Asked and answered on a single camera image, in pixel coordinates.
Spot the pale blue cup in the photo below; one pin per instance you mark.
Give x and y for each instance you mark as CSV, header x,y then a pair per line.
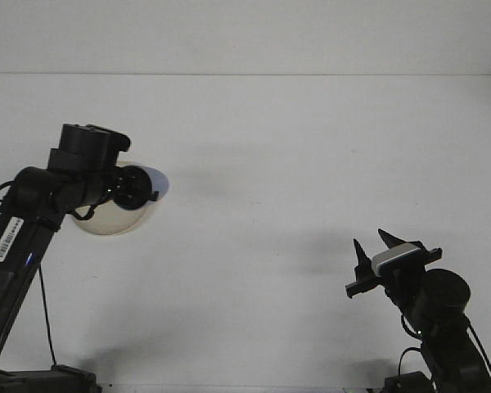
x,y
161,182

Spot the pale round plate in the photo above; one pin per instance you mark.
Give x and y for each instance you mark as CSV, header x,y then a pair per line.
x,y
106,225

